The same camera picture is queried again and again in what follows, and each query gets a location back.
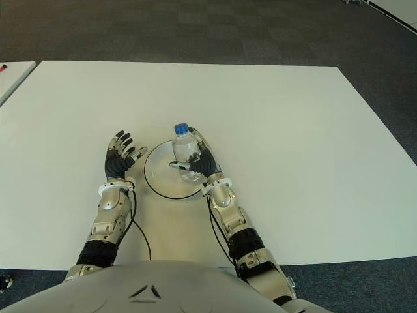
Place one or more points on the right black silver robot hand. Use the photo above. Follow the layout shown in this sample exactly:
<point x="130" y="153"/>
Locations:
<point x="208" y="164"/>

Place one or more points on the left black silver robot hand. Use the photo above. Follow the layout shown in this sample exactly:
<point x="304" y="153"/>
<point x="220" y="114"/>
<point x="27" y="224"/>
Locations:
<point x="114" y="164"/>

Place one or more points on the clear water bottle blue cap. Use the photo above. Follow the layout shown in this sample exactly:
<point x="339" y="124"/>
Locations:
<point x="185" y="146"/>

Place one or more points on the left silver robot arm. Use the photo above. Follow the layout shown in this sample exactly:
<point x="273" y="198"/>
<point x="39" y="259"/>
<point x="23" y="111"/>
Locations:
<point x="109" y="203"/>

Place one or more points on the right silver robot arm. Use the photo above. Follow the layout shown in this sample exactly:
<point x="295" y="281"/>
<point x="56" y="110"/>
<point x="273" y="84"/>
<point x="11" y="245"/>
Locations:
<point x="223" y="199"/>

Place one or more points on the white plate black rim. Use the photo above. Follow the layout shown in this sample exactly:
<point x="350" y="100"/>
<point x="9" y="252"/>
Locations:
<point x="159" y="172"/>

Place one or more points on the grey robot torso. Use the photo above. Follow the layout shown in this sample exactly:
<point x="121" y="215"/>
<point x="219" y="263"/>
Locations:
<point x="156" y="287"/>

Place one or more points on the black wheeled stand base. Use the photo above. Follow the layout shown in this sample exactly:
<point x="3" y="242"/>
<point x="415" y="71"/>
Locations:
<point x="6" y="282"/>

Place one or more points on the grey chair base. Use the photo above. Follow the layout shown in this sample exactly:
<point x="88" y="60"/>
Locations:
<point x="353" y="1"/>

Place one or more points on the small metal bracket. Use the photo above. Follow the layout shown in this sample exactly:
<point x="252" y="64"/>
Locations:
<point x="291" y="282"/>

